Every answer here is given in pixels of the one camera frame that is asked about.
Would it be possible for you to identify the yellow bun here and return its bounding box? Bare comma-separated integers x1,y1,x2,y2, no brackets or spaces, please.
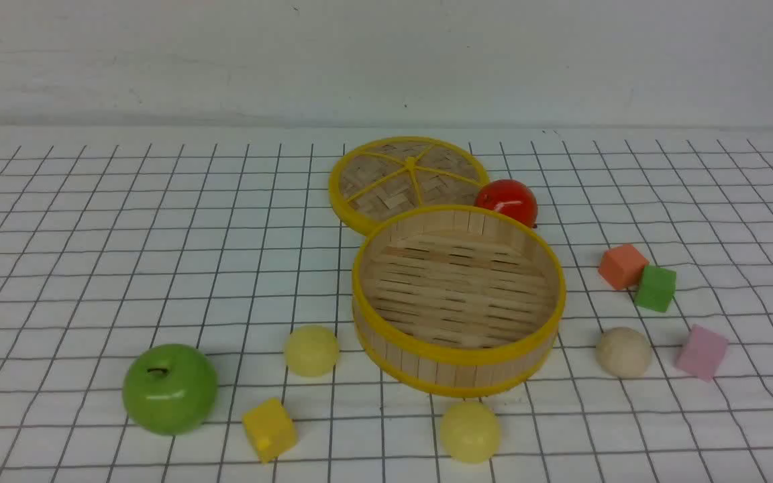
283,325,340,377
440,400,502,464

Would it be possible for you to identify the yellow bun front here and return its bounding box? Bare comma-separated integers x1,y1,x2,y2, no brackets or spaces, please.
440,400,502,464

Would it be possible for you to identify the beige bun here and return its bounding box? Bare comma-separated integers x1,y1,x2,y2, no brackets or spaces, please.
595,327,653,379

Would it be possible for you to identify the woven bamboo steamer lid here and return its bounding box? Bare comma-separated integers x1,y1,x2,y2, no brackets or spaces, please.
327,136,490,236

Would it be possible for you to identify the bamboo steamer tray yellow rim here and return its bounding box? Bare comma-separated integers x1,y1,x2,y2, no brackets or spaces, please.
352,205,566,398

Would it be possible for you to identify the red tomato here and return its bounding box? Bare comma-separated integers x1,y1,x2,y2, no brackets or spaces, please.
474,178,539,229

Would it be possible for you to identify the yellow cube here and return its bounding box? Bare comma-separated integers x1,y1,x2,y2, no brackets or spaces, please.
242,398,299,464

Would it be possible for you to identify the orange cube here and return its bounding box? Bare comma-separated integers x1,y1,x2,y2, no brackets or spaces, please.
598,244,648,290

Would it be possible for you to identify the green apple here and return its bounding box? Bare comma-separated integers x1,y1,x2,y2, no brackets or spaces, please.
121,343,219,436

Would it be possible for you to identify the green cube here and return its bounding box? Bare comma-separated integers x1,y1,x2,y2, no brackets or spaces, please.
634,265,677,313

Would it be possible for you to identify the white grid tablecloth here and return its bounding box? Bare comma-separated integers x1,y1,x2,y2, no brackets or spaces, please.
0,128,773,482

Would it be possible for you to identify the pink cube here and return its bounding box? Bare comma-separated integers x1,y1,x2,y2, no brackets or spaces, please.
675,325,729,382

